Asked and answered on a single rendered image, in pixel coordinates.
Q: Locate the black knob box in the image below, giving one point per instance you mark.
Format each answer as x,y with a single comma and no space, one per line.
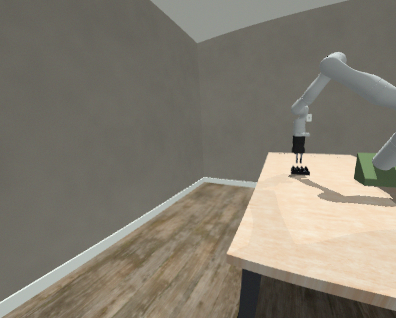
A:
304,171

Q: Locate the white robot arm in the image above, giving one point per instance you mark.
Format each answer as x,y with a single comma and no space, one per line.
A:
372,88

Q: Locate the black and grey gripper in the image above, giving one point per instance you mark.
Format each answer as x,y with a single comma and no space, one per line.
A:
298,142

